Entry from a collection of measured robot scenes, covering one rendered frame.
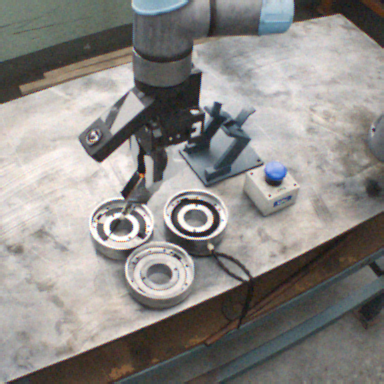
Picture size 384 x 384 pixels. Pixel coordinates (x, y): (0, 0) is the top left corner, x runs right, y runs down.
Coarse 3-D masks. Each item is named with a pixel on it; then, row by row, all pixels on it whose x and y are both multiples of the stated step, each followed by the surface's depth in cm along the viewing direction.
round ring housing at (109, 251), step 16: (96, 208) 95; (144, 208) 96; (112, 224) 96; (128, 224) 97; (96, 240) 91; (112, 240) 93; (128, 240) 93; (144, 240) 92; (112, 256) 92; (128, 256) 92
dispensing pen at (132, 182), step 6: (138, 174) 86; (144, 174) 87; (132, 180) 86; (138, 180) 86; (126, 186) 87; (132, 186) 86; (120, 192) 88; (126, 192) 87; (126, 204) 89; (132, 204) 89; (126, 210) 89; (120, 216) 90; (120, 222) 91; (114, 228) 91
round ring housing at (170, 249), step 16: (144, 256) 92; (176, 256) 92; (128, 272) 89; (144, 272) 89; (160, 272) 93; (176, 272) 90; (192, 272) 89; (128, 288) 88; (160, 288) 88; (144, 304) 89; (160, 304) 86
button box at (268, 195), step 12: (252, 180) 101; (264, 180) 101; (276, 180) 101; (288, 180) 102; (252, 192) 103; (264, 192) 99; (276, 192) 100; (288, 192) 100; (264, 204) 100; (276, 204) 101; (288, 204) 103; (264, 216) 102
